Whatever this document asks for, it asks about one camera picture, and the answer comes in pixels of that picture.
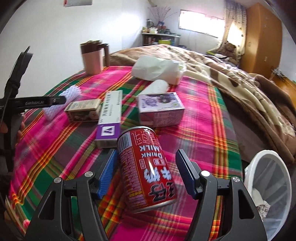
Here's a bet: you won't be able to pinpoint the white tissue pack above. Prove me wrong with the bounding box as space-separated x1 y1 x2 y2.
132 56 186 85

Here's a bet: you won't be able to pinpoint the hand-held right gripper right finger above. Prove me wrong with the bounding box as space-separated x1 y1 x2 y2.
175 149 266 241

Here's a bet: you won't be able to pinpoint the brown bed mattress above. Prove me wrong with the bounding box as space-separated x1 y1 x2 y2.
222 93 278 163

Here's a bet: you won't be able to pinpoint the cluttered shelf unit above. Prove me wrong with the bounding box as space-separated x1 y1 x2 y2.
142 32 181 47

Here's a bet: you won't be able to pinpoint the pink mug with brown lid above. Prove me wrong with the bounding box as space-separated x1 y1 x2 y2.
80 40 110 75

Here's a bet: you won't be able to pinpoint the white waste bin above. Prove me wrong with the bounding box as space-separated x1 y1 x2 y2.
244 149 292 235

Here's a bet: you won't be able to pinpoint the purple printed drink carton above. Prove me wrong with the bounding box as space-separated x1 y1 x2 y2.
136 92 185 127

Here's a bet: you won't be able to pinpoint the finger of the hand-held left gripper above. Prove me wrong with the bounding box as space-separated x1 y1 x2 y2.
5 46 34 99
47 96 67 108

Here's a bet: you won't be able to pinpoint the white paper roll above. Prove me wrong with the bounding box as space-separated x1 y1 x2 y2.
141 79 170 96

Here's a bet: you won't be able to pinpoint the pink green plaid cloth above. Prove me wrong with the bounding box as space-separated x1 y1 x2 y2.
6 65 243 241

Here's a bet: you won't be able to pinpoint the window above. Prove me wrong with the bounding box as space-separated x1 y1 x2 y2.
179 10 226 39

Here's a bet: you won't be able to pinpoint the wooden wardrobe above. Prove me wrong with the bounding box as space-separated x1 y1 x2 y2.
238 2 284 80

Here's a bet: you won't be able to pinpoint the small beige carton box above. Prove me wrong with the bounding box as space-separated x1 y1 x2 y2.
64 99 102 122

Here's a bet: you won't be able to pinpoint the patterned curtain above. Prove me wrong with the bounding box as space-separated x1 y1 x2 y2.
217 0 248 55

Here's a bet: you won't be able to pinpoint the beige brown patterned blanket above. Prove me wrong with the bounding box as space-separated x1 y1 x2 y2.
109 44 296 163

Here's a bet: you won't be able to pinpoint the bare decorative branches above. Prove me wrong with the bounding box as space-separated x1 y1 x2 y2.
148 6 176 22

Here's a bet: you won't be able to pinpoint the red drink can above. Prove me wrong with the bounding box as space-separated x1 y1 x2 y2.
117 126 178 213

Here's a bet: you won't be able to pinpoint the white foam fruit net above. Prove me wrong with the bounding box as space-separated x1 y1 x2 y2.
43 85 82 122

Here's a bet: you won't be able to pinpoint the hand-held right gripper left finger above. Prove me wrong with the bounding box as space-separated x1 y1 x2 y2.
24 148 118 241

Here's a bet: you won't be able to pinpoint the person's left hand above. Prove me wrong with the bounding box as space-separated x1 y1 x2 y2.
16 122 26 146

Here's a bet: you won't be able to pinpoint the long white purple medicine box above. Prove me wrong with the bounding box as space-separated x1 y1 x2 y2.
95 91 123 149

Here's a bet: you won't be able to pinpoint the brown teddy bear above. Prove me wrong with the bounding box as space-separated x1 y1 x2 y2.
218 42 240 65

